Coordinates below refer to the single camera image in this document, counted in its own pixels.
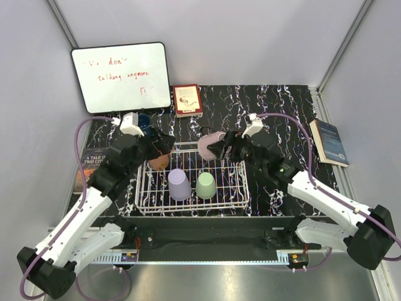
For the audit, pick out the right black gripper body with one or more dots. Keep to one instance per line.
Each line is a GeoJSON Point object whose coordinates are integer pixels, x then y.
{"type": "Point", "coordinates": [242, 150]}

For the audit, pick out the white slotted cable duct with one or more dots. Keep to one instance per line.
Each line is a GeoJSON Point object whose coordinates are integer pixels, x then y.
{"type": "Point", "coordinates": [116, 258]}

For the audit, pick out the white wire dish rack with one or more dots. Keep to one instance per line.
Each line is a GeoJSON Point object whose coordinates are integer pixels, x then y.
{"type": "Point", "coordinates": [232, 193]}

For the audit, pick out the blue paperback book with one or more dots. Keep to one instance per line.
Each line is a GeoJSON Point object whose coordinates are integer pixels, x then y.
{"type": "Point", "coordinates": [328, 143]}

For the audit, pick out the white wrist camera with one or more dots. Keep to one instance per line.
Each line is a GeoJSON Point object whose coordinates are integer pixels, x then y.
{"type": "Point", "coordinates": [254, 125]}
{"type": "Point", "coordinates": [129, 124]}

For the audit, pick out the lavender plastic cup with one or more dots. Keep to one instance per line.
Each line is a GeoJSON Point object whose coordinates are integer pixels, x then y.
{"type": "Point", "coordinates": [179, 185]}

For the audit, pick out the red and cream book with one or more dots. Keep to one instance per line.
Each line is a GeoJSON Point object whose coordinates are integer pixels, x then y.
{"type": "Point", "coordinates": [187, 101]}

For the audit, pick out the light green plastic cup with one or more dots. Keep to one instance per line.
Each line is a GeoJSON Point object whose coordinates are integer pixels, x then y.
{"type": "Point", "coordinates": [205, 185]}

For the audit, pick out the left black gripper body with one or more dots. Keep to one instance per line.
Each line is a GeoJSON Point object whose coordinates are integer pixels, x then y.
{"type": "Point", "coordinates": [141, 150]}

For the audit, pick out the orange pink mug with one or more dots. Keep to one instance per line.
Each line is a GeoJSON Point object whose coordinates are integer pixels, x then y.
{"type": "Point", "coordinates": [160, 163]}

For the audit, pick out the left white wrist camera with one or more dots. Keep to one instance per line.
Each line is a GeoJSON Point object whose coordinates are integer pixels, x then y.
{"type": "Point", "coordinates": [129, 124]}

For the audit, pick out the Tale of Two Cities book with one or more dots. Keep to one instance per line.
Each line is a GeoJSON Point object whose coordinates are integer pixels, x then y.
{"type": "Point", "coordinates": [90, 161]}

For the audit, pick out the black marbled table mat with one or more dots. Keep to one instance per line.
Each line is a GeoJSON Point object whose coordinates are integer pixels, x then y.
{"type": "Point", "coordinates": [287, 110]}

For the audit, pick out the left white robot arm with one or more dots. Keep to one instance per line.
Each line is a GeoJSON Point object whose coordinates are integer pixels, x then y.
{"type": "Point", "coordinates": [53, 264]}

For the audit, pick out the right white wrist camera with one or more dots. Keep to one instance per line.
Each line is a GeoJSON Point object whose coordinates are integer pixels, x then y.
{"type": "Point", "coordinates": [254, 125]}

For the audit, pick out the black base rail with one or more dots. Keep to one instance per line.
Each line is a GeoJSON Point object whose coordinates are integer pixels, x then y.
{"type": "Point", "coordinates": [213, 239]}

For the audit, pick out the white dry-erase board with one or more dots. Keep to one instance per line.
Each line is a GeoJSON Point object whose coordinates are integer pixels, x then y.
{"type": "Point", "coordinates": [123, 77]}

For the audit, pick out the dark blue mug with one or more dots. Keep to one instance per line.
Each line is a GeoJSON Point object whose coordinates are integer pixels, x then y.
{"type": "Point", "coordinates": [145, 125]}

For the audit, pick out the mauve ceramic mug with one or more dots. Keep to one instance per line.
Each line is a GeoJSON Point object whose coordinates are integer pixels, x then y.
{"type": "Point", "coordinates": [207, 140]}

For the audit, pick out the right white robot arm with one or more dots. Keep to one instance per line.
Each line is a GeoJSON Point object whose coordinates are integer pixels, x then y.
{"type": "Point", "coordinates": [365, 233]}

